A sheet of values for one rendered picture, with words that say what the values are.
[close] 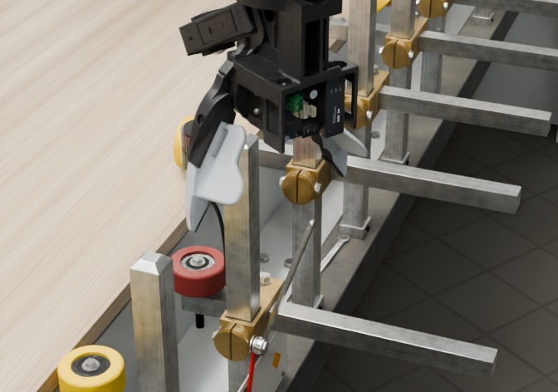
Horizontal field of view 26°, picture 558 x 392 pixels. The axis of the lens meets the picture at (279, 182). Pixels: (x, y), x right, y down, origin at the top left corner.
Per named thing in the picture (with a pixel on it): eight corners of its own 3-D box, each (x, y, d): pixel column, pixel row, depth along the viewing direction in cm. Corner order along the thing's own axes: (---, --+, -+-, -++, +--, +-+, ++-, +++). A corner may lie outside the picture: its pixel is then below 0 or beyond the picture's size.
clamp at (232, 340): (285, 309, 170) (285, 279, 167) (248, 365, 159) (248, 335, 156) (247, 301, 172) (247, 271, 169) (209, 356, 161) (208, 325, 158)
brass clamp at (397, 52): (429, 43, 225) (431, 18, 223) (410, 71, 214) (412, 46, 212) (398, 38, 227) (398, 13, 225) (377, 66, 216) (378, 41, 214)
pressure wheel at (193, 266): (237, 316, 172) (236, 248, 167) (214, 349, 166) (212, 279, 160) (186, 304, 175) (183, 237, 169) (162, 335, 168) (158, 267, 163)
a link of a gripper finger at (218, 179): (198, 248, 89) (256, 139, 88) (156, 214, 93) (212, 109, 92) (227, 257, 91) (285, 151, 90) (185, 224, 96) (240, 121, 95)
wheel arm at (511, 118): (550, 129, 194) (553, 108, 192) (546, 138, 191) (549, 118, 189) (261, 80, 209) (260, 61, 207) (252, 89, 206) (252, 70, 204)
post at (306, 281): (320, 324, 192) (325, 46, 168) (312, 337, 189) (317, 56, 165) (299, 320, 193) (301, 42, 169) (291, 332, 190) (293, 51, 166)
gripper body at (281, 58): (277, 164, 88) (277, 8, 82) (212, 120, 94) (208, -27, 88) (359, 134, 92) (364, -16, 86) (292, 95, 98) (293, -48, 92)
